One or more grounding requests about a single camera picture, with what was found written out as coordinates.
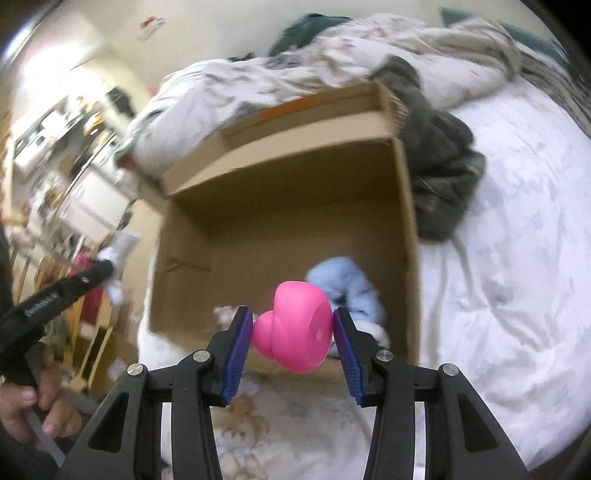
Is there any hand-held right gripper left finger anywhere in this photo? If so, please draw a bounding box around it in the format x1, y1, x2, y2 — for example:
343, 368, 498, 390
54, 305, 254, 480

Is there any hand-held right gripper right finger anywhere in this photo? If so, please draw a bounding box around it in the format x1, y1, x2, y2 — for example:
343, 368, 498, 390
332, 308, 532, 480

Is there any pink rubber duck toy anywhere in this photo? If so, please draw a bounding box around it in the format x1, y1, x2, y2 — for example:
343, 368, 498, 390
252, 280, 334, 374

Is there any brown cardboard box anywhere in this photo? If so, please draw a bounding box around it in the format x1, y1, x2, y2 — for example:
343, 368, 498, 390
148, 82, 422, 385

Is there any person's left hand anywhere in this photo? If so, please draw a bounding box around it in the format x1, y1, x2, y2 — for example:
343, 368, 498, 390
0, 354, 82, 445

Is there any light blue plush toy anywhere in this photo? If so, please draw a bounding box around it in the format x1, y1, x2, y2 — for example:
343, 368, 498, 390
305, 257, 392, 348

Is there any white cabinet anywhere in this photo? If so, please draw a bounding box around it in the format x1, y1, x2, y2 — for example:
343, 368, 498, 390
58, 161, 139, 245

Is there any white bed sheet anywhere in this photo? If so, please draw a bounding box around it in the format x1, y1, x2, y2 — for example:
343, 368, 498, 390
137, 74, 591, 480

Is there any olive green quilted jacket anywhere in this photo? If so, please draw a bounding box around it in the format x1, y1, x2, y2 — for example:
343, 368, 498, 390
372, 56, 486, 241

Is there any white floral comforter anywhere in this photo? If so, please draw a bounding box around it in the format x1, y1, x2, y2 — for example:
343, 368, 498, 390
115, 13, 527, 185

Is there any dark green cloth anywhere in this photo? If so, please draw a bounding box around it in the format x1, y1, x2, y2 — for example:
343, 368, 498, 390
268, 13, 365, 57

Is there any teal pillow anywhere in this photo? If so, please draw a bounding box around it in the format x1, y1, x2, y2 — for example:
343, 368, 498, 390
438, 7, 571, 70

